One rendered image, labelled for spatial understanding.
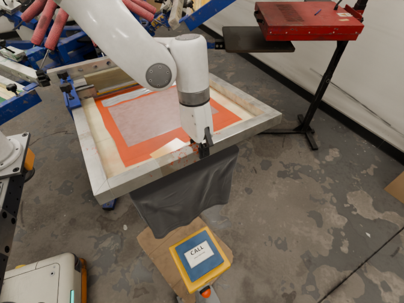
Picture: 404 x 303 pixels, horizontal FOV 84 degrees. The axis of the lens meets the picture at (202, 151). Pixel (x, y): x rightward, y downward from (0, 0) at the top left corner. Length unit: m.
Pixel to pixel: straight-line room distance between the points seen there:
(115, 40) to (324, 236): 1.80
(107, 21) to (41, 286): 1.40
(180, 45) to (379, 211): 2.04
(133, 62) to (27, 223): 1.89
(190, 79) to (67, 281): 1.30
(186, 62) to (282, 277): 1.50
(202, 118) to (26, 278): 1.37
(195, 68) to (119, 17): 0.16
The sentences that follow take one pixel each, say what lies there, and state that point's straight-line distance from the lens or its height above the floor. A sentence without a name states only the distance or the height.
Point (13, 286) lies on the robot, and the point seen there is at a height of 0.28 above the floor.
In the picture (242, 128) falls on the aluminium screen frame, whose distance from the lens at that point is 0.68.
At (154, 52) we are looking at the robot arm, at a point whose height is 1.44.
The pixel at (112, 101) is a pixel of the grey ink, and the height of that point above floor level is 1.05.
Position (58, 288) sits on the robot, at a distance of 1.54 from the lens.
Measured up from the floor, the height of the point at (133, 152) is 1.10.
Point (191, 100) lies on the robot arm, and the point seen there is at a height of 1.31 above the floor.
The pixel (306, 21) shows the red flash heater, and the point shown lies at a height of 1.10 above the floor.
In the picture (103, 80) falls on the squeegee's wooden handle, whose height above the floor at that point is 1.10.
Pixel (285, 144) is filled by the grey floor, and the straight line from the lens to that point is 2.35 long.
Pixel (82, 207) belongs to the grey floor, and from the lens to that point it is 2.04.
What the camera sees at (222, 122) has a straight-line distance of 0.77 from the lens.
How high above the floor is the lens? 1.61
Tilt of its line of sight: 49 degrees down
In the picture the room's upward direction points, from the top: straight up
